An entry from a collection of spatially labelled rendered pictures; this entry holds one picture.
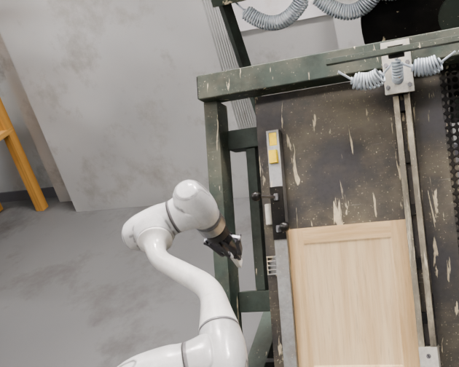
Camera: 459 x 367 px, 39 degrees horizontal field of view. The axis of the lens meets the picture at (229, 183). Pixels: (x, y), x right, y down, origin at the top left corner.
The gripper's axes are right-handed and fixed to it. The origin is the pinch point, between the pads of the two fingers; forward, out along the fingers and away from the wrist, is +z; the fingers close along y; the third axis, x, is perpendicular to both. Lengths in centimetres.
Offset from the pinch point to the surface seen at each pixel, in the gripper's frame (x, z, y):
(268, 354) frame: 4, 74, 13
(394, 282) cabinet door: -7, 37, -45
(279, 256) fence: -16.1, 28.3, -4.3
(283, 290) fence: -5.0, 34.5, -4.7
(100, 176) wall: -242, 240, 267
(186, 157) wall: -243, 231, 170
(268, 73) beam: -73, -11, -7
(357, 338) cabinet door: 10, 46, -30
